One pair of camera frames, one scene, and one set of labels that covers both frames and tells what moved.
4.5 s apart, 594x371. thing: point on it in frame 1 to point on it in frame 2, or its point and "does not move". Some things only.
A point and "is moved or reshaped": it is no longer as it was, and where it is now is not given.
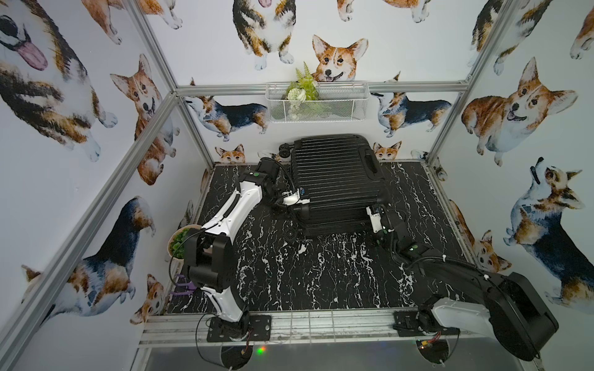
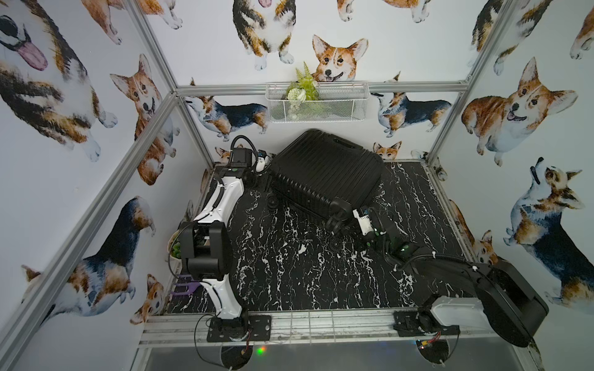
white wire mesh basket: [311, 102] does not move
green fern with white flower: [305, 87] does not move
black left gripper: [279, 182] to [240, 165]
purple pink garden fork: [190, 285] does not move
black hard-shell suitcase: [341, 176] is moved or reshaped
